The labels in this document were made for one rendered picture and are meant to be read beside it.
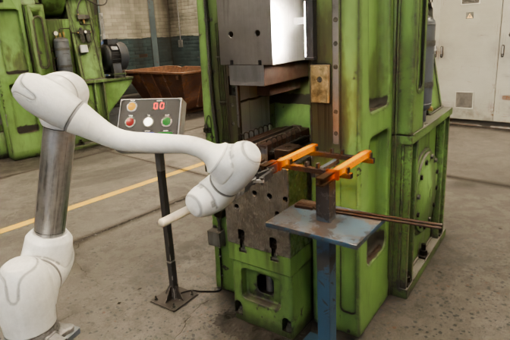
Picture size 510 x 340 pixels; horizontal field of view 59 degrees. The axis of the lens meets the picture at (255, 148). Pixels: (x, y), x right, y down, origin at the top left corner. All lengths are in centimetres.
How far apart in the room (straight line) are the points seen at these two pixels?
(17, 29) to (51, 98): 537
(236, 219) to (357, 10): 114
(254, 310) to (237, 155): 137
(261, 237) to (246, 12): 106
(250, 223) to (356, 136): 67
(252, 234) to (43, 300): 106
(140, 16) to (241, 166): 1037
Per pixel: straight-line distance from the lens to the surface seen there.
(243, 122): 238
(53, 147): 157
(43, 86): 138
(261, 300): 247
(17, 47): 670
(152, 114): 239
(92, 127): 136
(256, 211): 219
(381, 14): 234
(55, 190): 161
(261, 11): 204
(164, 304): 280
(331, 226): 181
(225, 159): 126
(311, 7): 203
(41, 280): 155
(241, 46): 211
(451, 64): 724
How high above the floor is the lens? 152
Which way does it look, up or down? 15 degrees down
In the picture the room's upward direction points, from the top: 3 degrees counter-clockwise
